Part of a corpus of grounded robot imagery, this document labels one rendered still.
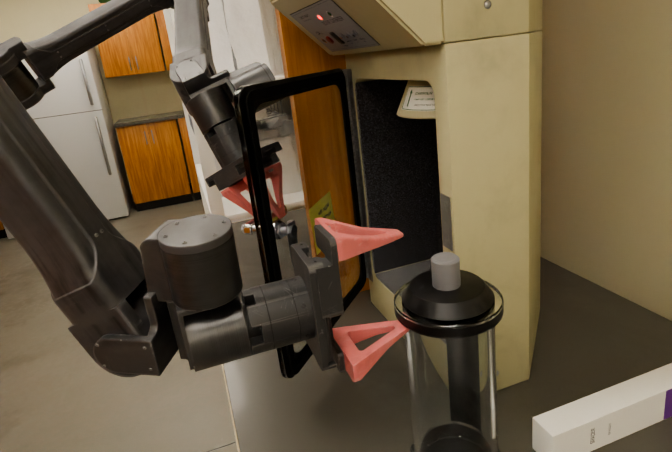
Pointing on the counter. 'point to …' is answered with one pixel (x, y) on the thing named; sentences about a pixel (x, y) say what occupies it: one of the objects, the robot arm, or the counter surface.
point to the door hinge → (357, 162)
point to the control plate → (340, 23)
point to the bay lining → (399, 175)
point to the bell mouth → (417, 101)
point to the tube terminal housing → (484, 130)
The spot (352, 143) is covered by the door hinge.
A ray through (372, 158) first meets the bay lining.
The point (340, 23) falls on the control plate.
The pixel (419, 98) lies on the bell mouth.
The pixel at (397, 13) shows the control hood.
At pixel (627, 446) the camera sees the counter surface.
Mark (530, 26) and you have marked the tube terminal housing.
